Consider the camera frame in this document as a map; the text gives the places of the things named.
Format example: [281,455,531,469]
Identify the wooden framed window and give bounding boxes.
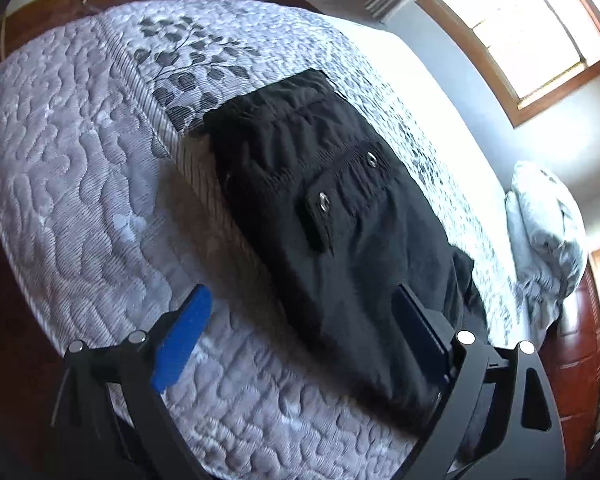
[417,0,600,127]

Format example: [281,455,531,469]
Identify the black pants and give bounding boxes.
[204,70,486,432]

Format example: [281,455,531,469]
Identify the grey folded blanket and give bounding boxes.
[505,160,588,348]

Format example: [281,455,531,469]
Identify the grey quilted mattress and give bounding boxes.
[0,0,528,479]

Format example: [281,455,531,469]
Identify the wooden headboard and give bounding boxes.
[541,266,600,472]

